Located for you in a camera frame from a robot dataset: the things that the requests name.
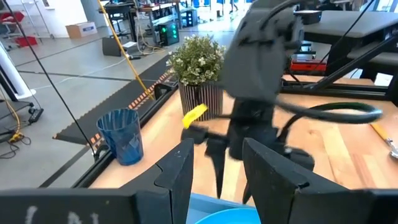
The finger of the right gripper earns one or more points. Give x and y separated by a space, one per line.
298 158
219 152

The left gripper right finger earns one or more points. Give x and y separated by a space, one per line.
286 199

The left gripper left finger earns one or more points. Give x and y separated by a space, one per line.
171 193

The blue translucent plastic cup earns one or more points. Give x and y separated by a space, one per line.
121 140

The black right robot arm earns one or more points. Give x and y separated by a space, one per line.
258 56

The blue plastic tray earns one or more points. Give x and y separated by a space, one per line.
199 205

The blue round plate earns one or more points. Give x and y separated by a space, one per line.
230 218

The yellow tape tag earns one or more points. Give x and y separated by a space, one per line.
194 115

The red toolbox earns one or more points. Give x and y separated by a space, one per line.
308 66

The potted plant in striped pot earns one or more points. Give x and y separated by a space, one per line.
199 62

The black hazard-striped floor mat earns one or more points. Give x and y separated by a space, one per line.
124 99

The white paper sheet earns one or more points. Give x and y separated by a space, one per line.
384 80

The small black desktop box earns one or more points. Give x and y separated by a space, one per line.
308 17

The computer tower with green lights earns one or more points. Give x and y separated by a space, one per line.
168 34

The black desk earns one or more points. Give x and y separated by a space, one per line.
342 23

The black floor case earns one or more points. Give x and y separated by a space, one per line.
112 46

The black power strip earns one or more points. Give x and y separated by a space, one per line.
35 115

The black rolling cart base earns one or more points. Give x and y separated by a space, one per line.
12 107

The cardboard box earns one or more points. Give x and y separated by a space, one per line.
81 30

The white column base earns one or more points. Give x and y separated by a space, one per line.
12 74

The red plastic bin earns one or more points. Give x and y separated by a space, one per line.
26 41

